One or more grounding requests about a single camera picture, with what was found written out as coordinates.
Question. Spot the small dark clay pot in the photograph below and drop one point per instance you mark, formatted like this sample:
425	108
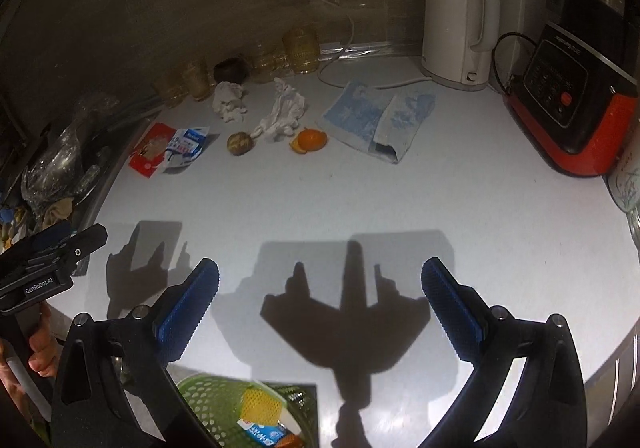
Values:
230	70

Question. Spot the blue white milk pouch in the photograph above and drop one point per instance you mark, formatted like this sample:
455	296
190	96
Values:
185	145

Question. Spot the blue white patterned cloth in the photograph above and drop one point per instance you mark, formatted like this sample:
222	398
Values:
360	112

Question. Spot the green perforated basket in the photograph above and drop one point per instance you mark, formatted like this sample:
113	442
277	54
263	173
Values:
210	398

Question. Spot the small brown fruit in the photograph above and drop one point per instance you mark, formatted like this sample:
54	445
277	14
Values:
239	143

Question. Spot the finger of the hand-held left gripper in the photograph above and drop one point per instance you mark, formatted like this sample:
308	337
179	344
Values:
82	248
50	235

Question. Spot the orange peel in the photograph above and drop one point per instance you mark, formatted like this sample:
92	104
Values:
310	140

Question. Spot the white tissue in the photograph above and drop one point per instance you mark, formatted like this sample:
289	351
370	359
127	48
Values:
285	110
227	100

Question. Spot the orange foam fruit net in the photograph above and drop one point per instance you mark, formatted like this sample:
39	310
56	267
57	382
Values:
289	442

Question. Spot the clear plastic wrap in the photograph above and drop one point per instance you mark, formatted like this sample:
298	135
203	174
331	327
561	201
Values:
60	152

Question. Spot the blue white milk carton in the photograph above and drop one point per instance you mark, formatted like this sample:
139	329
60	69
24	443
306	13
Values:
260	435

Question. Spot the white printed mug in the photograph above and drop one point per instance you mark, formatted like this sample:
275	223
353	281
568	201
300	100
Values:
627	183

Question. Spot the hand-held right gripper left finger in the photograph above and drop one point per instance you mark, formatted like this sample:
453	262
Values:
187	308

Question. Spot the person's left hand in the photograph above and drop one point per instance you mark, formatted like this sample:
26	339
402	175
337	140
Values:
47	343

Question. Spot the yellow foam fruit net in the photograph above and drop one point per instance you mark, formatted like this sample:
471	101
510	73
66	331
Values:
260	405

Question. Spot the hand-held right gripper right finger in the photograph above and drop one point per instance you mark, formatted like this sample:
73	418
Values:
452	313

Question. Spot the red snack packet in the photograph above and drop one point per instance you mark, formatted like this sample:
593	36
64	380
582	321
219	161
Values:
145	155

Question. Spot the white electric kettle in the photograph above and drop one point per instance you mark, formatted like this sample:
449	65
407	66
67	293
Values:
450	27

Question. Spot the brown rag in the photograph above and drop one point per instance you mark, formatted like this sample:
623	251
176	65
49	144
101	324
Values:
59	213

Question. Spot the amber ribbed glass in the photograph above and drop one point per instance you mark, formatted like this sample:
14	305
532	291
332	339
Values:
301	51
167	90
196	80

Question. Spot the black red blender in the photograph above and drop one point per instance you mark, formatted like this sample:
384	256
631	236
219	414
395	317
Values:
555	77

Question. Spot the clear glass teapot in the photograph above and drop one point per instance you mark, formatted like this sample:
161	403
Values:
270	62

